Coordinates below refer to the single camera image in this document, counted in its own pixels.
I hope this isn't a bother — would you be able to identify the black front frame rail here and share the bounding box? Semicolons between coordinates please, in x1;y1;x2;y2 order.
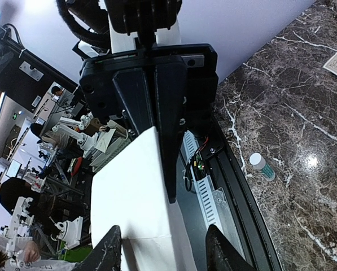
184;114;282;270

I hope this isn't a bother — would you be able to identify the white letter paper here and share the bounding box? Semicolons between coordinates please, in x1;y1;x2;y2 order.
90;127;196;270

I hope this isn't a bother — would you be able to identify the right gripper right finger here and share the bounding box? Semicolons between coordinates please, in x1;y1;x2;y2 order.
205;224;255;271

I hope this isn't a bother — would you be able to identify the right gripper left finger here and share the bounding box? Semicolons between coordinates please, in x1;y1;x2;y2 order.
72;225;122;271

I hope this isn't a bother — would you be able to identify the white slotted cable duct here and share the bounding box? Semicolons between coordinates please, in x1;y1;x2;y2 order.
183;132;235;235

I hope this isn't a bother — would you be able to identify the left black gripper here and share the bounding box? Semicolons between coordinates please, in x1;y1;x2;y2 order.
80;44;218;203

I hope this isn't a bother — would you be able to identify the small white-capped glue bottle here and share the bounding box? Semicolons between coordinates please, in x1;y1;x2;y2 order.
249;152;276;181

